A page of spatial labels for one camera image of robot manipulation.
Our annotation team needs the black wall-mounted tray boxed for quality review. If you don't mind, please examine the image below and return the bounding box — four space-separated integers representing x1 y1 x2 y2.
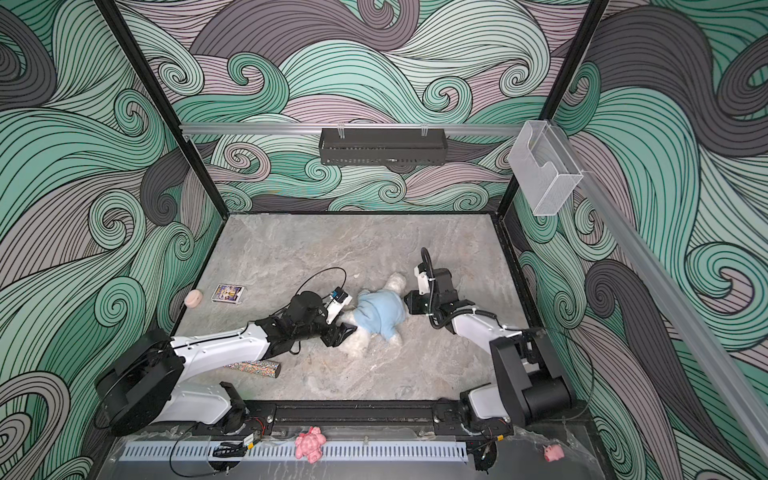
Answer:
319 129 448 166

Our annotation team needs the light blue fleece hoodie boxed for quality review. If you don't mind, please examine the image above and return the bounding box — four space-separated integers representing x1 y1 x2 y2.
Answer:
352 289 408 341

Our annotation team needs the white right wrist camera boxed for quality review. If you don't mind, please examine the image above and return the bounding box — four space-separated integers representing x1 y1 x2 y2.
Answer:
414 266 433 296

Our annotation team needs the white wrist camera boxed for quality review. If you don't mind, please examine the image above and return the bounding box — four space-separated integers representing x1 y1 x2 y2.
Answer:
326 287 352 325
414 266 433 296

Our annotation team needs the colourful card box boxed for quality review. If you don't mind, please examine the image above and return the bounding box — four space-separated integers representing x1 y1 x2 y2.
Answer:
211 284 245 305

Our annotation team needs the glitter multicolour tube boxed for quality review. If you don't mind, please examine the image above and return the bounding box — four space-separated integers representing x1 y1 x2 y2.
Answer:
228 360 281 379

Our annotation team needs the small pink toy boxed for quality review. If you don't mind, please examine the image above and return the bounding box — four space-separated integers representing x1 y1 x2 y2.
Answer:
543 445 565 462

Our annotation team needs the aluminium rail back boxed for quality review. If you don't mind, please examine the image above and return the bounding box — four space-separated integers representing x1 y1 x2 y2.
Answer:
179 122 523 137

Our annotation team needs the white slotted cable duct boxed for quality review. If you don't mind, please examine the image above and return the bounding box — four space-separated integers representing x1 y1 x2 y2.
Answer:
118 440 469 463

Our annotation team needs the pink plush toy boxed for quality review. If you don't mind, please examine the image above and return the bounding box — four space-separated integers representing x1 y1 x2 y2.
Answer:
295 426 327 464

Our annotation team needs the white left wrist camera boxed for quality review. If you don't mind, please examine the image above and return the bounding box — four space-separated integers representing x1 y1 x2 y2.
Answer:
326 287 352 325

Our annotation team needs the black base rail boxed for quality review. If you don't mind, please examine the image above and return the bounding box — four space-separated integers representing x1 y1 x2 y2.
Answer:
113 398 592 427

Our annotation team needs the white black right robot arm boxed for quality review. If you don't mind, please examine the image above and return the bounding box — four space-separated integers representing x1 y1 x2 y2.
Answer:
404 263 577 427

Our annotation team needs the white plush teddy bear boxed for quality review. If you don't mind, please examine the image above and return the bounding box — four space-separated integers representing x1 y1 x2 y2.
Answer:
340 273 407 358

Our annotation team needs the aluminium rail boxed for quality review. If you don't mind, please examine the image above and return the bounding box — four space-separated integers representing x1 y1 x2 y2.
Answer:
179 122 523 137
552 125 767 460

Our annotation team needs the aluminium rail right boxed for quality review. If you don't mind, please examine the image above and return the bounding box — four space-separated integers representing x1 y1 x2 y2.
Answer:
552 125 767 460

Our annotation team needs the pink round wooden block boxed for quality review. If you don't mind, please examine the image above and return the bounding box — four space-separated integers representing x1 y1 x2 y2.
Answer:
184 289 204 309

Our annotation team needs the black left corner post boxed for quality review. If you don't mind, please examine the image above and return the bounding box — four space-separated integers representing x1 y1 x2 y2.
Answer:
94 0 229 221

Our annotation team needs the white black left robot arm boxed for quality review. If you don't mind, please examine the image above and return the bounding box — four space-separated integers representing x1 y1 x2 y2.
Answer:
93 288 356 437

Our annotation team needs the black cage corner post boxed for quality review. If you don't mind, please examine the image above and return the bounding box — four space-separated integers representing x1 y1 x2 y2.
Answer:
498 1 609 217

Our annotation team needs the clear acrylic wall bin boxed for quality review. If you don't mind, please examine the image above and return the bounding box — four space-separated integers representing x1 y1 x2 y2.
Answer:
508 120 583 217

